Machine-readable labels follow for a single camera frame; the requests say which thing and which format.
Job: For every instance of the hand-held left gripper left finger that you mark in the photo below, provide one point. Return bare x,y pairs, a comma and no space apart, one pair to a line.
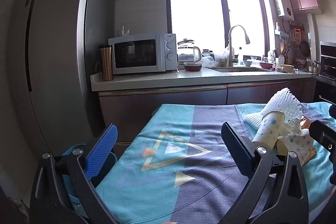
102,145

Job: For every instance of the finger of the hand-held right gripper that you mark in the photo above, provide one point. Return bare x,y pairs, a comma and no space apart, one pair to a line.
333,111
324,137

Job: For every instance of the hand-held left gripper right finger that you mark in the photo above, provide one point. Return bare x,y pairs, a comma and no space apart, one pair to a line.
233,145

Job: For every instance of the blue plastic trash bin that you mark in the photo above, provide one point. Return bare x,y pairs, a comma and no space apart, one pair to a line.
68,148

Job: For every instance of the white dotted paper cup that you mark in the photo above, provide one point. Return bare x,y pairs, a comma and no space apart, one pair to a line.
267,129

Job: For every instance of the black built-in oven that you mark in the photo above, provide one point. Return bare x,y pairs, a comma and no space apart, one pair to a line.
328,61

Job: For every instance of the teal grey printed tablecloth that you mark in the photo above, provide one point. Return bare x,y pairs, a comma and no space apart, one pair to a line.
183,121

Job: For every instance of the pink pot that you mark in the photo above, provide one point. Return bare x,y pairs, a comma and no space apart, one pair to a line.
300,61

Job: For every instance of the beige bowl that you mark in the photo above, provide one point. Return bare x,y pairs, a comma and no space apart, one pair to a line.
286,68

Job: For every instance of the hanging frying pan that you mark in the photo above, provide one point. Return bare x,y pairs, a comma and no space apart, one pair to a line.
305,48

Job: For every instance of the kitchen counter with cabinets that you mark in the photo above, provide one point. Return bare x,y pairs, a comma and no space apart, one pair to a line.
157,98

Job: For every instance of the steel kitchen sink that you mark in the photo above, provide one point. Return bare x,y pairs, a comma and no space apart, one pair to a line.
236,69

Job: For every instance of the copper thermos bottle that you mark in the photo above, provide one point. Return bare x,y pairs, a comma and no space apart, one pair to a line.
106,64

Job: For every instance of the red bowl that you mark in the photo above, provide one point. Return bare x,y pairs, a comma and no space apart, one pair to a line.
265,65

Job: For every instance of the small white bowl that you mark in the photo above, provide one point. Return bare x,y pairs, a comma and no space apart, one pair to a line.
248,63

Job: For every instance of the clear plastic bag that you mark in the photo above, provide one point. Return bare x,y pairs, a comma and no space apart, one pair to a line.
210,61

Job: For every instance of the hanging kitchen utensils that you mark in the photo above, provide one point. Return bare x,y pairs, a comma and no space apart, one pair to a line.
295,32

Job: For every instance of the dark red food container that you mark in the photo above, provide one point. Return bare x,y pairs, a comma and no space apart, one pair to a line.
193,67

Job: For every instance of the steel kitchen faucet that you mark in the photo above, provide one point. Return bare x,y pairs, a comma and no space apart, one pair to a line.
231,50

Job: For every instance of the white microwave oven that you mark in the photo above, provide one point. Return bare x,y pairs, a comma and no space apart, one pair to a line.
136,56

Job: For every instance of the glass jar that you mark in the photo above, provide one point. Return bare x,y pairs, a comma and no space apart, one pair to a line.
206,53

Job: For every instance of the grey refrigerator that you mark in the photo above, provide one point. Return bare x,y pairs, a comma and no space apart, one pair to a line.
57,56

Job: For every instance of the glass electric kettle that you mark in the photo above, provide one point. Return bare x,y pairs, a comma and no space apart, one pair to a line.
187,52

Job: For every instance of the white figurine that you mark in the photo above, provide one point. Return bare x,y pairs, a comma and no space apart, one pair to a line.
123,33

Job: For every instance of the white water heater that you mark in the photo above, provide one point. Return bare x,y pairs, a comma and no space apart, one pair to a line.
283,3

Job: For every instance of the kitchen window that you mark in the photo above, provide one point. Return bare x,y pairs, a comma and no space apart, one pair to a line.
194,3

